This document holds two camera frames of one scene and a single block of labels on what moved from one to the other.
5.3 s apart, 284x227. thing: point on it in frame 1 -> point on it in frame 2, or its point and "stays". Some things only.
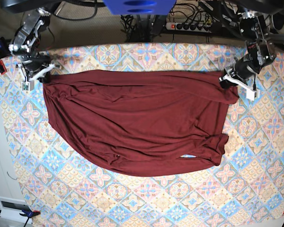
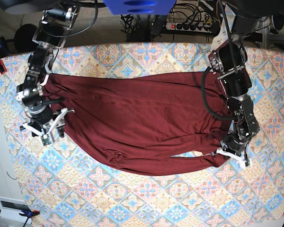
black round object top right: (279, 20) stays
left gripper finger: (46, 79) -> (61, 132)
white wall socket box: (10, 208) stays
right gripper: (240, 69) -> (233, 143)
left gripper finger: (41, 57) -> (48, 101)
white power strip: (175, 26) stays
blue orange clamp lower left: (28, 213) stays
